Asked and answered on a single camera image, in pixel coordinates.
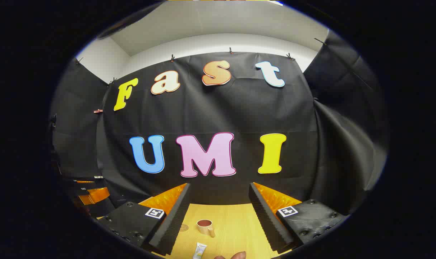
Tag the beige cup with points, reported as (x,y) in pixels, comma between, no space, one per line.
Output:
(204,226)

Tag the round cork coaster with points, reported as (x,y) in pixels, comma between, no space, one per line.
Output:
(184,227)

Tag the wooden desktop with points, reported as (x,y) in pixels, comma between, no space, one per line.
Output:
(235,226)

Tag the black backdrop cloth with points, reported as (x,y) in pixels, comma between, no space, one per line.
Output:
(239,115)

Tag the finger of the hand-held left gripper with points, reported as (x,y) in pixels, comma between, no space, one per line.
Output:
(85,180)
(95,196)

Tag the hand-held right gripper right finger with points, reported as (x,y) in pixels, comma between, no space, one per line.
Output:
(266,219)

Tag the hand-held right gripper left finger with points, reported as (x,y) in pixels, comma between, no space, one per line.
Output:
(174,223)

